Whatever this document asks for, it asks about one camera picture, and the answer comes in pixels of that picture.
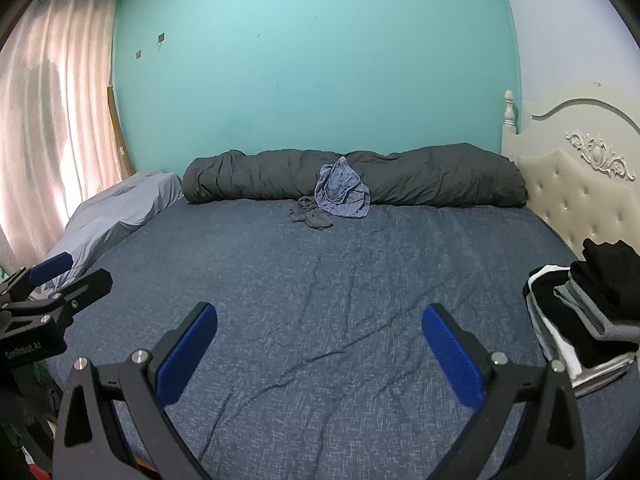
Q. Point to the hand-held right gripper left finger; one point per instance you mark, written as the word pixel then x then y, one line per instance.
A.
pixel 186 355

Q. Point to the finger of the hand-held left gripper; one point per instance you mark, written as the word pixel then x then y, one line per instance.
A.
pixel 82 292
pixel 50 266

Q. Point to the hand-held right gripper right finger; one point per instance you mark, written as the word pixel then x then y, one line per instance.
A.
pixel 452 355

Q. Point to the blue plaid shorts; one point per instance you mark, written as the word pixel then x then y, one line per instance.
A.
pixel 345 195

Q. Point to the light grey pillow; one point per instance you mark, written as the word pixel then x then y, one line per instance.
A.
pixel 120 205

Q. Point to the black white-striped folded garment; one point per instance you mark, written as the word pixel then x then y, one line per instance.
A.
pixel 555 320

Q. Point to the grey folded garment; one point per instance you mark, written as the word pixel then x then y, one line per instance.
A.
pixel 600 322

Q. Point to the blue patterned bed sheet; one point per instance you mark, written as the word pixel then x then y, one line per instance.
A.
pixel 320 280

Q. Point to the pink curtain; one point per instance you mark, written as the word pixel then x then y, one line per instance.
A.
pixel 55 110

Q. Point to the dark grey duvet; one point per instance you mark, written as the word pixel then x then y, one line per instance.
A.
pixel 425 175

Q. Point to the dark grey crumpled garment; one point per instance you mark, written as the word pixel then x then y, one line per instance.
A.
pixel 312 216

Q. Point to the cream tufted headboard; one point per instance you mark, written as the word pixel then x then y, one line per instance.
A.
pixel 575 195

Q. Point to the cream bedpost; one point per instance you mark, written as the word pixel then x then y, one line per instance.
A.
pixel 509 115

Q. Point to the wooden frame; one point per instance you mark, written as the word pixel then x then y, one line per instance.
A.
pixel 121 135

